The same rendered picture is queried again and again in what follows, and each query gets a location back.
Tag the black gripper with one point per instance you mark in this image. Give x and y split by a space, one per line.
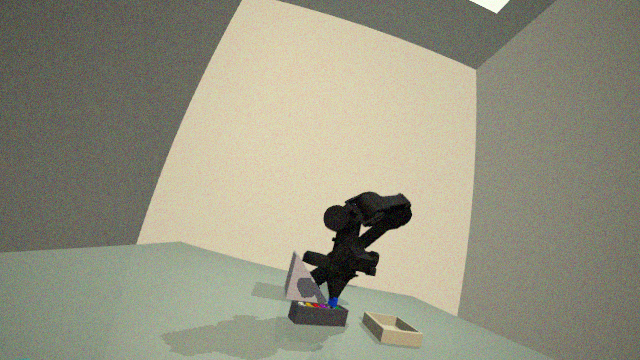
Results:
336 278

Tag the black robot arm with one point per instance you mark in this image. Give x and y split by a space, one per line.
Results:
382 213

